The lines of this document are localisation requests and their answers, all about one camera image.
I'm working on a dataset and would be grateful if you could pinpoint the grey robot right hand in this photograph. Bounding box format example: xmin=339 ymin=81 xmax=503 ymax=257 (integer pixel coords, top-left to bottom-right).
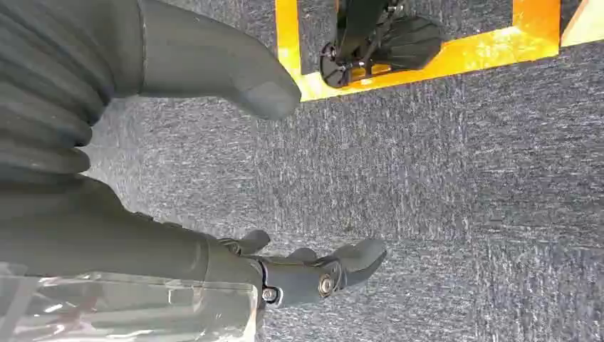
xmin=0 ymin=0 xmax=388 ymax=309

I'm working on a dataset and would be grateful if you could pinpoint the ribbed grey right arm sleeve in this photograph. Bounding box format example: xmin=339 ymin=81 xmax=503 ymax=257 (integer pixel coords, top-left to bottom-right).
xmin=0 ymin=0 xmax=144 ymax=186

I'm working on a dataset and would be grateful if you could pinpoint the black robot foot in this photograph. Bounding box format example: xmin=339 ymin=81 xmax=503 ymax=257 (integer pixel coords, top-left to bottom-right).
xmin=319 ymin=16 xmax=445 ymax=90

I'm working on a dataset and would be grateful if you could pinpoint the clear plastic cover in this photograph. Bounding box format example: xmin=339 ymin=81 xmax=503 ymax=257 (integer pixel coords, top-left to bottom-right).
xmin=0 ymin=262 xmax=260 ymax=342

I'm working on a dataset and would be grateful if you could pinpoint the yellow floor tape frame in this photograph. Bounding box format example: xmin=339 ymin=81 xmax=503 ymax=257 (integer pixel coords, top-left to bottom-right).
xmin=275 ymin=0 xmax=561 ymax=103

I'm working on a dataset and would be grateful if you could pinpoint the pale yellow floor tape strip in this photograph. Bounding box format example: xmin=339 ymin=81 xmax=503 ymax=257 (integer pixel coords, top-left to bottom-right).
xmin=560 ymin=0 xmax=604 ymax=48

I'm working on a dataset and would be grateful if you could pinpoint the black robot leg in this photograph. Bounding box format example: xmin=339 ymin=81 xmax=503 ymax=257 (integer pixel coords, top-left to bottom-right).
xmin=336 ymin=0 xmax=407 ymax=61

